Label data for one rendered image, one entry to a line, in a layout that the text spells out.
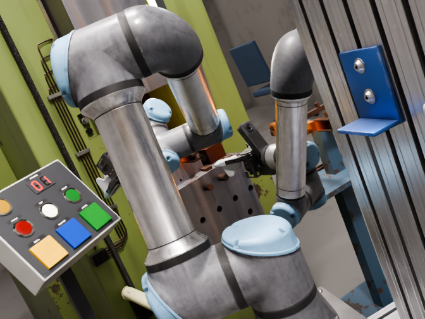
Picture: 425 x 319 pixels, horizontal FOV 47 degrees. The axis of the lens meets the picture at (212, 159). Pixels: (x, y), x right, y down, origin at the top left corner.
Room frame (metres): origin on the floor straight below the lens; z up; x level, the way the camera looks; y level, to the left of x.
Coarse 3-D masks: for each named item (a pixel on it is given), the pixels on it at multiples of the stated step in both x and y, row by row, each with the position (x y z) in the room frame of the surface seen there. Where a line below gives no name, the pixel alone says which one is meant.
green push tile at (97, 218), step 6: (96, 204) 1.45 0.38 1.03; (84, 210) 1.42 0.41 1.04; (90, 210) 1.43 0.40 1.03; (96, 210) 1.44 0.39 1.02; (102, 210) 1.45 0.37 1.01; (84, 216) 1.40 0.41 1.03; (90, 216) 1.41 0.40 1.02; (96, 216) 1.42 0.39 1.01; (102, 216) 1.43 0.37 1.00; (108, 216) 1.44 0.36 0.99; (90, 222) 1.39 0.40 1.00; (96, 222) 1.40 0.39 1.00; (102, 222) 1.41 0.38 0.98; (96, 228) 1.38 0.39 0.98
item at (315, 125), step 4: (312, 120) 1.75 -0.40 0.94; (316, 120) 1.68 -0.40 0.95; (320, 120) 1.66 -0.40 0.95; (324, 120) 1.64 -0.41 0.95; (328, 120) 1.62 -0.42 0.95; (272, 124) 1.97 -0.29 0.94; (308, 124) 1.73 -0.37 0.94; (312, 124) 1.69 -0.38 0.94; (316, 124) 1.70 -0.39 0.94; (320, 124) 1.68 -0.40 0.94; (324, 124) 1.65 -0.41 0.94; (328, 124) 1.63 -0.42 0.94; (308, 128) 1.74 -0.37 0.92; (312, 128) 1.70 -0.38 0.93; (316, 128) 1.70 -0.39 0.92; (320, 128) 1.69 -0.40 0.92; (324, 128) 1.66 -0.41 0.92; (328, 128) 1.64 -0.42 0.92; (332, 128) 1.62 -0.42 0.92
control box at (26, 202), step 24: (48, 168) 1.49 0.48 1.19; (0, 192) 1.34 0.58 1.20; (24, 192) 1.38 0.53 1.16; (48, 192) 1.42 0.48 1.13; (0, 216) 1.28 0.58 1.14; (24, 216) 1.31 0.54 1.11; (48, 216) 1.35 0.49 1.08; (72, 216) 1.39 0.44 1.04; (0, 240) 1.23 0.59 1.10; (24, 240) 1.25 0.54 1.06; (96, 240) 1.37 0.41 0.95; (24, 264) 1.20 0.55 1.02; (72, 264) 1.33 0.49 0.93
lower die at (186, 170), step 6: (198, 156) 1.83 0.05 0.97; (198, 162) 1.83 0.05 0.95; (180, 168) 1.78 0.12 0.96; (186, 168) 1.79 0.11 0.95; (192, 168) 1.81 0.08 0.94; (198, 168) 1.82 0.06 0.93; (174, 174) 1.76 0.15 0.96; (180, 174) 1.78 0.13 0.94; (186, 174) 1.79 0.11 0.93; (192, 174) 1.80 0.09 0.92
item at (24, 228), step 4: (16, 224) 1.28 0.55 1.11; (20, 224) 1.28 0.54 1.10; (24, 224) 1.29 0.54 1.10; (28, 224) 1.30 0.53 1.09; (16, 228) 1.27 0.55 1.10; (20, 228) 1.27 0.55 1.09; (24, 228) 1.28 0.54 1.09; (28, 228) 1.28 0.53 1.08; (20, 232) 1.26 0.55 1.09; (24, 232) 1.27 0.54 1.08; (28, 232) 1.27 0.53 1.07
